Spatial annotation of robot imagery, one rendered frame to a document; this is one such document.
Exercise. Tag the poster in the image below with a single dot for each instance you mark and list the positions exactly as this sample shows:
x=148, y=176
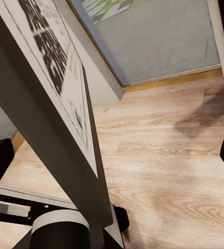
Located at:
x=45, y=94

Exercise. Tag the fixed window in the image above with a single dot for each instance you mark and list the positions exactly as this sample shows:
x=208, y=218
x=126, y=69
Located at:
x=151, y=43

